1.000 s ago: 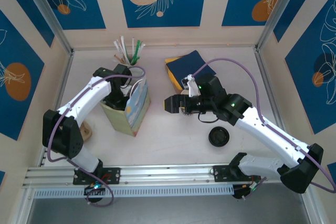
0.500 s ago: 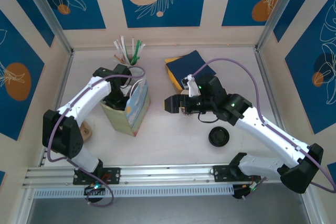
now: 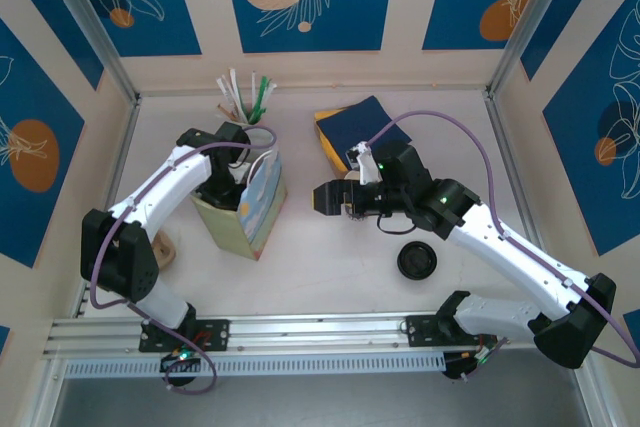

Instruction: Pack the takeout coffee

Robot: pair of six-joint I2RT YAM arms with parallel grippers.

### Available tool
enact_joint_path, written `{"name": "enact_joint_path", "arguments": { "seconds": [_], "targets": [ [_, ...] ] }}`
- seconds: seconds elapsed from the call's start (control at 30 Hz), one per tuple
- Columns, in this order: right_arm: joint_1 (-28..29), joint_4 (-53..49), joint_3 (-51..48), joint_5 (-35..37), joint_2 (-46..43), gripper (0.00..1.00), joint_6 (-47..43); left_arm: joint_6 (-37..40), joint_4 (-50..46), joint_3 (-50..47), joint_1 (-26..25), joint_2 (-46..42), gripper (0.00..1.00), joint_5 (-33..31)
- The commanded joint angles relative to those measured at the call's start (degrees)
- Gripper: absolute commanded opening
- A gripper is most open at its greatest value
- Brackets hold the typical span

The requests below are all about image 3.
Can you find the black paper coffee cup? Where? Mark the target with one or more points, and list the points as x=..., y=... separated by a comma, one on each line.
x=351, y=175

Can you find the navy blue napkin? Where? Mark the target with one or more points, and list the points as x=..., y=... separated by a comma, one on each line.
x=360, y=119

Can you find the aluminium frame post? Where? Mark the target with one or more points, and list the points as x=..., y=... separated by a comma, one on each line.
x=530, y=17
x=85, y=12

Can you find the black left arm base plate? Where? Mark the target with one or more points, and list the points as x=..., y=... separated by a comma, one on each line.
x=215, y=334

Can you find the small circuit board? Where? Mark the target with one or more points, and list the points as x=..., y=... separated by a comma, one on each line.
x=181, y=359
x=480, y=356

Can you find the wooden stirrer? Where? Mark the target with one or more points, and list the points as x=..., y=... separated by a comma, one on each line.
x=225, y=113

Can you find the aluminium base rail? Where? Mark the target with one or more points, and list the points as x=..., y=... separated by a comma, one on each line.
x=320, y=329

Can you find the printed paper gift bag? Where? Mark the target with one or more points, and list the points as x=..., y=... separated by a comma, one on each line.
x=260, y=217

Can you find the white paper-wrapped straw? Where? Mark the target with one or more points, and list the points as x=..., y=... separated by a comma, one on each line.
x=237, y=92
x=253, y=89
x=228, y=94

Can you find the black plastic cup lid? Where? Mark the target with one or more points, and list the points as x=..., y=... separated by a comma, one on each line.
x=417, y=259

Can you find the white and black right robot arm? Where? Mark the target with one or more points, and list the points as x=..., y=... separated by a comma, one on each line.
x=510, y=257

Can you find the brown cardboard cup carrier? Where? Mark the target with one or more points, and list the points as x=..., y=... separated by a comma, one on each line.
x=167, y=252

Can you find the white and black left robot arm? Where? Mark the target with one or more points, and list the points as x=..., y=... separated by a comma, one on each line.
x=160, y=187

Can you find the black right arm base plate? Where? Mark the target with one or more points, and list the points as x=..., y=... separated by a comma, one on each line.
x=422, y=329

